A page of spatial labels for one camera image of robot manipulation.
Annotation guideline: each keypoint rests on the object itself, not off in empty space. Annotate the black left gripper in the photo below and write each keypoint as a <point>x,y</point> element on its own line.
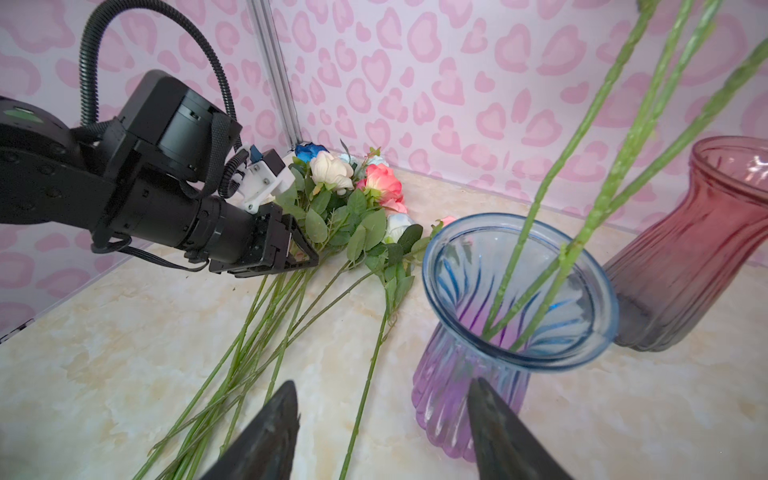
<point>277,246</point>

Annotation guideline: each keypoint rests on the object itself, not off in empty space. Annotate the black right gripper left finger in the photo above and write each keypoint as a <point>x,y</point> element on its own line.
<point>265,449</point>

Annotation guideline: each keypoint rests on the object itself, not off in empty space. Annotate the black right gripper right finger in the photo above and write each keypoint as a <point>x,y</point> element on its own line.
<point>504,447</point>

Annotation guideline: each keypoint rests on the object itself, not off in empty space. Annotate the peach rose stem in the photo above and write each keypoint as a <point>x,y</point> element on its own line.
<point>690,132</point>

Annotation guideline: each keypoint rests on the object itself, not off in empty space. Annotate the pink multi bloom rose stem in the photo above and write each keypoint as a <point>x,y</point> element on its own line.
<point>665,79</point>

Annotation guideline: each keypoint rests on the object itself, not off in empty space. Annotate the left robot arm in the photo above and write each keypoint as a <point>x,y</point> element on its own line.
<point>152,173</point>

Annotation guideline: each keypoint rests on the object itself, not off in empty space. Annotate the purple blue glass vase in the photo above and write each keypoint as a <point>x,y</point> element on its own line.
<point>462,272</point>

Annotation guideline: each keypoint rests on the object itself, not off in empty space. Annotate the red grey glass vase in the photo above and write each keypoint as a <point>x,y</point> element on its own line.
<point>668,277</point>

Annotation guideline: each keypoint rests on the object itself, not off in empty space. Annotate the flower bunch on table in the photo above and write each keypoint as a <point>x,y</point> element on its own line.
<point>343,203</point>

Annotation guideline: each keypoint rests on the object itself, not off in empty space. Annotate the blue flower stem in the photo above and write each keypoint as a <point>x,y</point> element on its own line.
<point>308,151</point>

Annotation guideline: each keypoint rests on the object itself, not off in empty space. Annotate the aluminium frame post left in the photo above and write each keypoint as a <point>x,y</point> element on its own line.
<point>266,33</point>

